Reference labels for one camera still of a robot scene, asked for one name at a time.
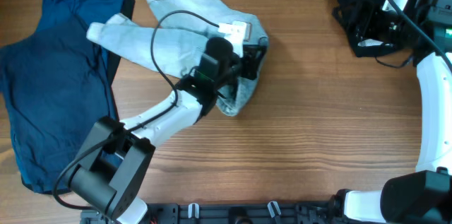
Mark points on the black garment under shirt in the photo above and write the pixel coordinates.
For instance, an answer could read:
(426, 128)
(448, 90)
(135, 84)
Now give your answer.
(120, 34)

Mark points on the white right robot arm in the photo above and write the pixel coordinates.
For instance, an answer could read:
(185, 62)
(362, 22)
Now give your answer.
(424, 195)

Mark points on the black folded garment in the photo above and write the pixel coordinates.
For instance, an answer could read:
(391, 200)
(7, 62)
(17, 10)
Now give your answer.
(373, 31)

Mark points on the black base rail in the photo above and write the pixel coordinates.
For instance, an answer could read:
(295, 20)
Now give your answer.
(315, 212)

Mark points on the blue shirt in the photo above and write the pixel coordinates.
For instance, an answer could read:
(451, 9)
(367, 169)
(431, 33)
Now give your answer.
(56, 84)

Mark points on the light blue denim shorts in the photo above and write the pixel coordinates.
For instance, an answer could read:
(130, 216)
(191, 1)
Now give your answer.
(176, 47)

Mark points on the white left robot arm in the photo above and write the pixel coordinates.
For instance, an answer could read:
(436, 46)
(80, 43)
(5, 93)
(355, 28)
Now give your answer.
(110, 167)

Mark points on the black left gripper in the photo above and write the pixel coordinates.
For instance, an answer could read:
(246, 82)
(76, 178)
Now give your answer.
(248, 52)

